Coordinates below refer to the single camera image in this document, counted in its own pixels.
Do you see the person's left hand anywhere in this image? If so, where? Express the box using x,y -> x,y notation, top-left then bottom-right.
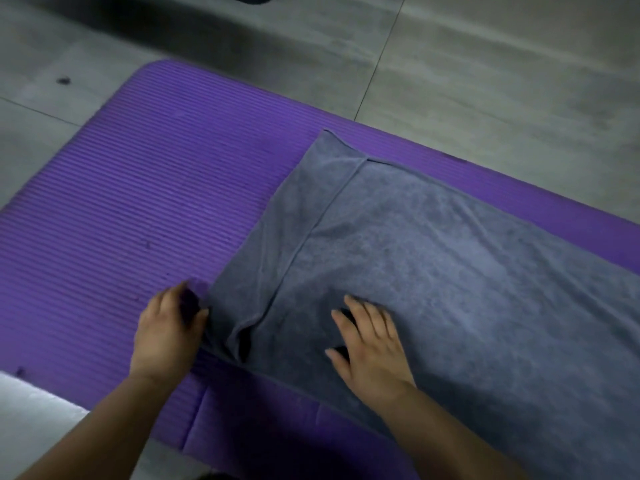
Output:
128,280 -> 211,389

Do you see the purple yoga mat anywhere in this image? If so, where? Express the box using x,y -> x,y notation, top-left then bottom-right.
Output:
0,58 -> 640,480

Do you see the dark grey towel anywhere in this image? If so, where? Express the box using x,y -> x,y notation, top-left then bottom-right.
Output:
201,128 -> 640,480

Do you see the person's right forearm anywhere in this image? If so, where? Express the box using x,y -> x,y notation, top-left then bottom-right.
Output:
379,383 -> 527,480

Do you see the person's right hand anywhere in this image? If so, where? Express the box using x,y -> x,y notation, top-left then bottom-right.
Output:
324,294 -> 417,409

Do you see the person's left forearm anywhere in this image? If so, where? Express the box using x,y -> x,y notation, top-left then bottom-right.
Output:
15,372 -> 176,480

